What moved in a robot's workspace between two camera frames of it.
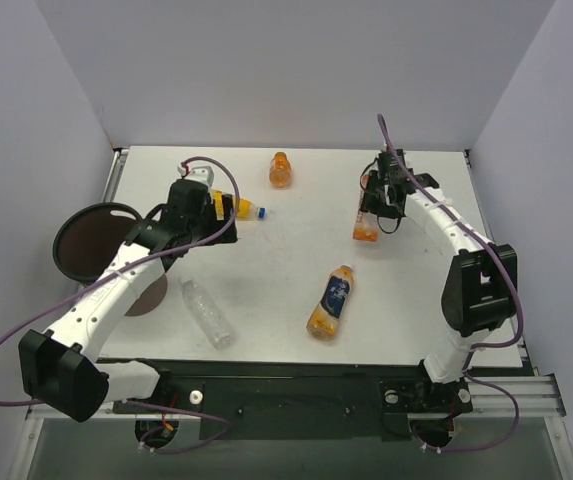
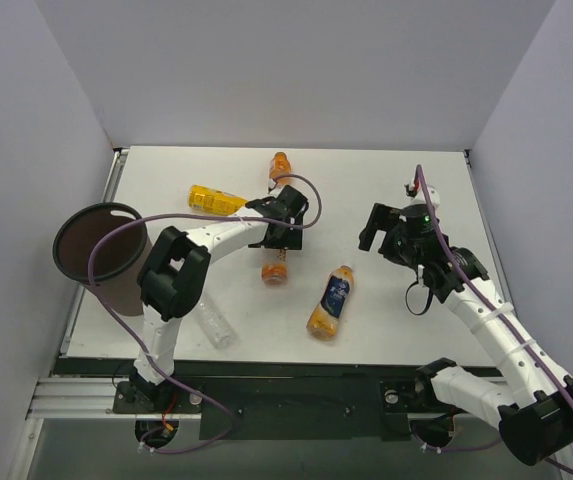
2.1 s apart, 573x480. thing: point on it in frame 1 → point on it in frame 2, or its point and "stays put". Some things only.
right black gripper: (375, 198) → (378, 226)
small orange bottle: (280, 170) stays put
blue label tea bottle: (323, 322) stays put
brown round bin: (86, 241) stays put
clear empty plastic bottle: (207, 316) stays put
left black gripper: (224, 220) → (282, 234)
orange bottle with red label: (366, 223) → (274, 267)
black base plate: (286, 402) stays put
